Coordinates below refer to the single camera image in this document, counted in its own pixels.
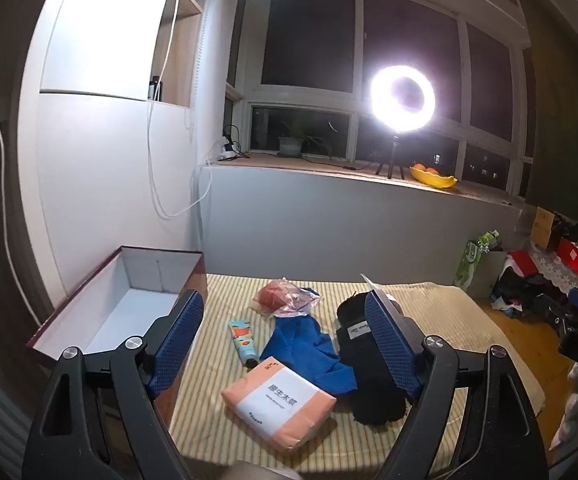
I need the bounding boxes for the yellow striped blanket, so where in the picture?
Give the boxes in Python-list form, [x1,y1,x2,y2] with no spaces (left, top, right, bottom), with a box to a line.
[169,274,546,476]

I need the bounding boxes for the teal cream tube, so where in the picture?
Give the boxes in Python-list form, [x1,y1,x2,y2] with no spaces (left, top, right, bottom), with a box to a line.
[227,319,261,366]

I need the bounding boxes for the window with white frame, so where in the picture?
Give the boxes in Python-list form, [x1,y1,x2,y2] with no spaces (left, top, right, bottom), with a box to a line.
[225,0,538,202]

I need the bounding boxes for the thick white cable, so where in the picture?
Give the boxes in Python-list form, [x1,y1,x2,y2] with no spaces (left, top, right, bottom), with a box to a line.
[0,92,43,327]

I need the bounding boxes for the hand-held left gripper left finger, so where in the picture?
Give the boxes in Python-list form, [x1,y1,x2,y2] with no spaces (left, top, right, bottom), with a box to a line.
[22,289,205,480]

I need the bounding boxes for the blue cloth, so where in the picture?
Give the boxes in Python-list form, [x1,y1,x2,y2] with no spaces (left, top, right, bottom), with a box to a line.
[259,287,359,395]

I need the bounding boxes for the black knitted cloth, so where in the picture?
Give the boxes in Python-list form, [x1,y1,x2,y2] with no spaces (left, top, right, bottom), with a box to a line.
[335,290,411,426]

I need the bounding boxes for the yellow fruit bowl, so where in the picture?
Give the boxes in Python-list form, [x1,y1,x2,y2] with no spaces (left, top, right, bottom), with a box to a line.
[410,164,460,190]

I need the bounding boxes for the ring light with tripod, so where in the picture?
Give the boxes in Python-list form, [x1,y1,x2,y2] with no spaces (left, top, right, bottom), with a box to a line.
[369,65,440,181]

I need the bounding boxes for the green printed carton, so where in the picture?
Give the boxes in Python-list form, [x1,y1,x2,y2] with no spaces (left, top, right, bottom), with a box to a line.
[456,230,502,291]

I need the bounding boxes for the dark red cardboard box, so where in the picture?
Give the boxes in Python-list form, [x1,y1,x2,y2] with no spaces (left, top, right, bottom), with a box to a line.
[25,246,209,428]

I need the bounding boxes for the looped white cable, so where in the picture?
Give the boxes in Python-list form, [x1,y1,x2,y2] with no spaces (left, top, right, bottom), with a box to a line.
[146,0,216,219]

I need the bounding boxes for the potted plant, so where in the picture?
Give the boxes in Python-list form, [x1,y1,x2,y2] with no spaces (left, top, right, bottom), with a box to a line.
[275,120,341,159]

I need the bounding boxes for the red shoe box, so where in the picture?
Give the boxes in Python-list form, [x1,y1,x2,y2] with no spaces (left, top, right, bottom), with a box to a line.
[556,237,578,279]

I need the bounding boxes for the straight white cable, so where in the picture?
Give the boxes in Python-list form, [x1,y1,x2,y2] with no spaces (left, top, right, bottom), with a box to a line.
[196,162,215,261]

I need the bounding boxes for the pile of clothes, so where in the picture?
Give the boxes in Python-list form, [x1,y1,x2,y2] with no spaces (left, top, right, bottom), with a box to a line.
[489,250,570,319]

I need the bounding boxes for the black shoes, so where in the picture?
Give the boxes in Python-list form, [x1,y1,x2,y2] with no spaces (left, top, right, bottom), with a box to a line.
[549,215,578,256]

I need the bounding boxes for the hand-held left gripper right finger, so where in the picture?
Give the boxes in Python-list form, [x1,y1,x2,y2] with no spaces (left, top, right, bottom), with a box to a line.
[363,293,552,480]

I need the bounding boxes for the brown cardboard box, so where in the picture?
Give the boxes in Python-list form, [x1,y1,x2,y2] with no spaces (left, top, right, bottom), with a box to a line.
[530,206,556,251]

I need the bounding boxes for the white plastic bags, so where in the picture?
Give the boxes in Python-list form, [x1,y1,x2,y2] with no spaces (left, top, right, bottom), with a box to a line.
[553,360,578,452]

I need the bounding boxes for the orange tissue pack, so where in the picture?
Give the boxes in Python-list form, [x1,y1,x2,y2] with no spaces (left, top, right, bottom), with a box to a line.
[220,357,338,456]

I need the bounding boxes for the white charger device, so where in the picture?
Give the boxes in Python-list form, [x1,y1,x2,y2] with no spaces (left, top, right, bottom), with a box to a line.
[216,125,246,162]

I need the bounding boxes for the white wall shelf cabinet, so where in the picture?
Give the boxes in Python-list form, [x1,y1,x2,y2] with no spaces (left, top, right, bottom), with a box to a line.
[39,0,206,109]

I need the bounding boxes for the clear zip bag red contents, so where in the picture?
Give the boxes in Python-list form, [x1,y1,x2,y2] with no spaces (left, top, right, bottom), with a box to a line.
[251,277,323,319]

